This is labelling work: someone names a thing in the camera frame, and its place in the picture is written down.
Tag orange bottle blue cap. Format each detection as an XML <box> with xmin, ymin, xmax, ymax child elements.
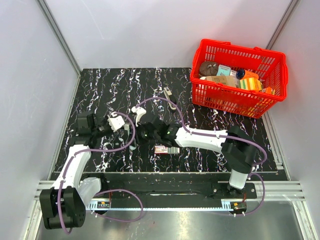
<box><xmin>236</xmin><ymin>68</ymin><xmax>260</xmax><ymax>80</ymax></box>

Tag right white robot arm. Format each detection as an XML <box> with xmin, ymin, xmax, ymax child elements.
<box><xmin>135</xmin><ymin>117</ymin><xmax>257</xmax><ymax>198</ymax></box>

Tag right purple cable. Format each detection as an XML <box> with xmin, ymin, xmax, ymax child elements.
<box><xmin>134</xmin><ymin>96</ymin><xmax>268</xmax><ymax>217</ymax></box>

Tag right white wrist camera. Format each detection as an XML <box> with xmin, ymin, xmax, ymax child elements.
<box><xmin>131</xmin><ymin>106</ymin><xmax>147</xmax><ymax>127</ymax></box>

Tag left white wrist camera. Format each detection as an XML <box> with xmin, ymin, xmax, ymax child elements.
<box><xmin>107</xmin><ymin>112</ymin><xmax>125</xmax><ymax>132</ymax></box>

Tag red plastic basket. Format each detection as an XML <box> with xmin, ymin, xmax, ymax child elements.
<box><xmin>190</xmin><ymin>39</ymin><xmax>289</xmax><ymax>119</ymax></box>

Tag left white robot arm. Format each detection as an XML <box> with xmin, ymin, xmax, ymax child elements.
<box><xmin>39</xmin><ymin>111</ymin><xmax>112</xmax><ymax>230</ymax></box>

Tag teal small box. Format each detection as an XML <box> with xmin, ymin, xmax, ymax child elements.
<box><xmin>217</xmin><ymin>64</ymin><xmax>231</xmax><ymax>76</ymax></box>

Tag brown round object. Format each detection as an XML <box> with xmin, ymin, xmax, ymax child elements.
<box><xmin>199</xmin><ymin>61</ymin><xmax>219</xmax><ymax>77</ymax></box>

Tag yellow green sponge pack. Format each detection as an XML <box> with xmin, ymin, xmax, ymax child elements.
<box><xmin>239</xmin><ymin>77</ymin><xmax>263</xmax><ymax>91</ymax></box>

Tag aluminium rail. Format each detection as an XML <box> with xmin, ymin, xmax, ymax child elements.
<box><xmin>34</xmin><ymin>181</ymin><xmax>307</xmax><ymax>212</ymax></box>

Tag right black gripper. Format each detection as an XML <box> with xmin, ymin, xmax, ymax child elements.
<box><xmin>126</xmin><ymin>122</ymin><xmax>159</xmax><ymax>149</ymax></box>

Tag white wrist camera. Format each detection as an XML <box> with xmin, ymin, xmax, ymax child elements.
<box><xmin>107</xmin><ymin>112</ymin><xmax>125</xmax><ymax>132</ymax></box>
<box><xmin>131</xmin><ymin>106</ymin><xmax>147</xmax><ymax>127</ymax></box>

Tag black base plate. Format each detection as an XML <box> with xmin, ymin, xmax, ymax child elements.
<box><xmin>79</xmin><ymin>172</ymin><xmax>258</xmax><ymax>208</ymax></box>

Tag orange small package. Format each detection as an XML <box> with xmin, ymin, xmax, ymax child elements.
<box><xmin>260</xmin><ymin>87</ymin><xmax>275</xmax><ymax>95</ymax></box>

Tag staple box with staples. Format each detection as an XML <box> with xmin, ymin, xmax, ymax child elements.
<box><xmin>154</xmin><ymin>145</ymin><xmax>180</xmax><ymax>155</ymax></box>

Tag cardboard box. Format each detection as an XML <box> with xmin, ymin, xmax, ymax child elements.
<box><xmin>200</xmin><ymin>75</ymin><xmax>239</xmax><ymax>88</ymax></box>

